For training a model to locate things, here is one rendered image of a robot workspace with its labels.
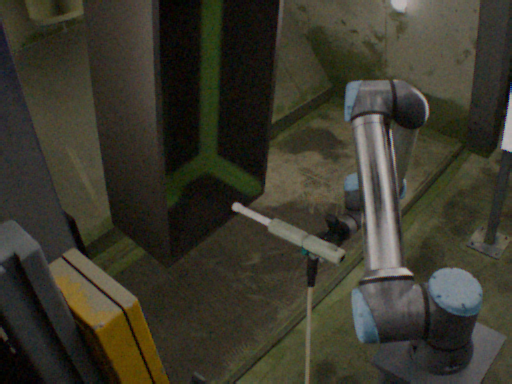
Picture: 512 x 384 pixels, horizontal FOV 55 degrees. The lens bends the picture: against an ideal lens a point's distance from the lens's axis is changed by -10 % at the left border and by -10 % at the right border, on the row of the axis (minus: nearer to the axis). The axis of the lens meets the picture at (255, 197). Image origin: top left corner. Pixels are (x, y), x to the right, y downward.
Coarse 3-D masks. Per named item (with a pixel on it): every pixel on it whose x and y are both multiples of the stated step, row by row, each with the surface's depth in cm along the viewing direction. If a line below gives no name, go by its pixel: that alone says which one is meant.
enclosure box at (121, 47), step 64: (128, 0) 138; (192, 0) 193; (256, 0) 187; (128, 64) 154; (192, 64) 214; (256, 64) 205; (128, 128) 173; (192, 128) 237; (256, 128) 225; (128, 192) 198; (192, 192) 241; (256, 192) 244
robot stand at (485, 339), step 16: (480, 336) 145; (496, 336) 144; (384, 352) 146; (400, 352) 145; (480, 352) 141; (496, 352) 140; (384, 368) 142; (400, 368) 141; (416, 368) 140; (464, 368) 137; (480, 368) 136
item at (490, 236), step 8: (504, 152) 232; (504, 160) 234; (504, 168) 236; (504, 176) 238; (496, 184) 244; (504, 184) 240; (496, 192) 246; (504, 192) 244; (496, 200) 248; (496, 208) 250; (496, 216) 252; (488, 224) 259; (496, 224) 255; (488, 232) 261; (488, 240) 263
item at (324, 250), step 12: (240, 204) 204; (252, 216) 199; (264, 216) 198; (276, 228) 191; (288, 228) 190; (288, 240) 190; (300, 240) 186; (312, 240) 184; (312, 252) 185; (324, 252) 180; (336, 252) 179; (312, 264) 188; (336, 264) 179; (312, 276) 191
